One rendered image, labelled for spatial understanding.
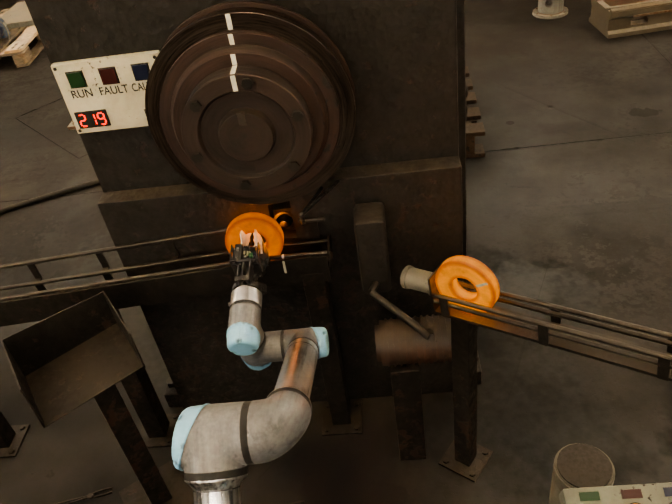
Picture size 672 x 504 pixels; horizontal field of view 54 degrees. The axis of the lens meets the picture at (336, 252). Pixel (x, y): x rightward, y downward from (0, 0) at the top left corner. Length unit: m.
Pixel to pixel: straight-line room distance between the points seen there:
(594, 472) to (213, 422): 0.78
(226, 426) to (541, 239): 1.93
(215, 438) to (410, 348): 0.67
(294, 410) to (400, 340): 0.54
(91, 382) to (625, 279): 1.93
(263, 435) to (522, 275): 1.68
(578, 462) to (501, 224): 1.62
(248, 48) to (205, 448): 0.79
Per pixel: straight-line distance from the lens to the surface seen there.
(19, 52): 5.95
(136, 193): 1.85
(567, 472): 1.51
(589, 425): 2.25
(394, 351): 1.74
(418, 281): 1.64
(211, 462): 1.26
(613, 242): 2.92
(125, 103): 1.73
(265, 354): 1.61
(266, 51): 1.43
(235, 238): 1.75
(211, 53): 1.45
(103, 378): 1.75
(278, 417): 1.25
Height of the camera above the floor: 1.77
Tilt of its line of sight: 38 degrees down
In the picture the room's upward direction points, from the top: 9 degrees counter-clockwise
